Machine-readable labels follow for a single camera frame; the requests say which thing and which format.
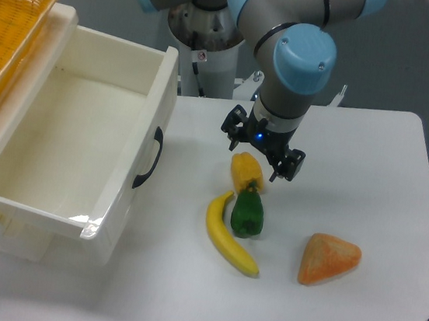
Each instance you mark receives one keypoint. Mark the yellow bell pepper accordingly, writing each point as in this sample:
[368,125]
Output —
[246,170]

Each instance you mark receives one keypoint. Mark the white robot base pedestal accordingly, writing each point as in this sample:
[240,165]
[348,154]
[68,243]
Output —
[208,44]

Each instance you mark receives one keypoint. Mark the orange triangular bread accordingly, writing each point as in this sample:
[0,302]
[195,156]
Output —
[326,256]

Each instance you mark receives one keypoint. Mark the yellow banana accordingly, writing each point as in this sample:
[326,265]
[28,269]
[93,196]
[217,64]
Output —
[223,240]

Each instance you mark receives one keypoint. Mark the green bell pepper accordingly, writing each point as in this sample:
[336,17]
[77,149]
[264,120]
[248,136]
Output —
[247,214]

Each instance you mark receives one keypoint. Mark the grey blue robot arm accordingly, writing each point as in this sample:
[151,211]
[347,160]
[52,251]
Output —
[289,41]

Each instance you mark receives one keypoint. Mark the black drawer handle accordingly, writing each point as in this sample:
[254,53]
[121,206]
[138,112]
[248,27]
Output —
[155,156]

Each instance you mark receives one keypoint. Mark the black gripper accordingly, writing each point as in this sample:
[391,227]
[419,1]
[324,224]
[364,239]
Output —
[239,127]

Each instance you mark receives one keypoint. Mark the white open drawer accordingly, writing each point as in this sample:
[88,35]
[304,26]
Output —
[67,168]

